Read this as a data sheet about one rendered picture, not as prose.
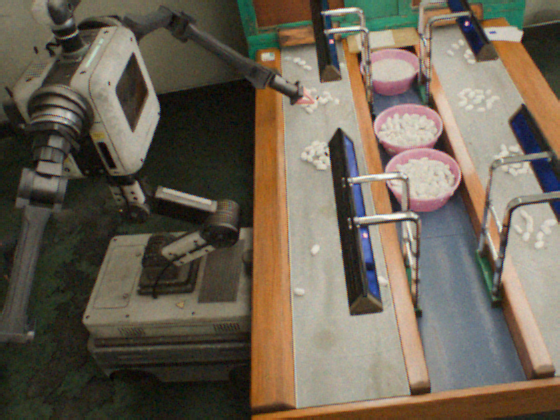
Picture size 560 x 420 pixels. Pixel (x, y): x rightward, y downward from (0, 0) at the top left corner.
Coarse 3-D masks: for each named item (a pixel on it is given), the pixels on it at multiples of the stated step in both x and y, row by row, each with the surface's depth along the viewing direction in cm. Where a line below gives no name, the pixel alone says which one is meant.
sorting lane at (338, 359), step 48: (336, 96) 250; (288, 144) 230; (288, 192) 210; (336, 240) 191; (336, 288) 177; (384, 288) 175; (336, 336) 165; (384, 336) 163; (336, 384) 154; (384, 384) 153
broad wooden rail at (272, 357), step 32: (256, 96) 253; (256, 128) 236; (256, 160) 221; (256, 192) 208; (256, 224) 197; (256, 256) 187; (288, 256) 188; (256, 288) 177; (288, 288) 178; (256, 320) 169; (288, 320) 169; (256, 352) 161; (288, 352) 161; (256, 384) 154; (288, 384) 154
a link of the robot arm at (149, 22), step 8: (160, 8) 222; (168, 8) 225; (128, 16) 189; (136, 16) 193; (144, 16) 206; (152, 16) 211; (160, 16) 216; (168, 16) 222; (176, 16) 227; (128, 24) 189; (136, 24) 189; (144, 24) 191; (152, 24) 205; (160, 24) 215; (168, 24) 231; (176, 24) 227; (184, 24) 227; (144, 32) 199; (176, 32) 228
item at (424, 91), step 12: (432, 0) 227; (444, 0) 227; (420, 12) 230; (468, 12) 216; (420, 24) 234; (432, 24) 218; (420, 36) 236; (420, 48) 242; (420, 60) 245; (420, 72) 250; (420, 84) 254; (420, 96) 252
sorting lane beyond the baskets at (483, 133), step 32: (448, 32) 279; (448, 64) 259; (480, 64) 256; (448, 96) 242; (512, 96) 237; (480, 128) 225; (480, 160) 211; (512, 192) 198; (512, 224) 188; (512, 256) 178; (544, 256) 177; (544, 288) 169; (544, 320) 161
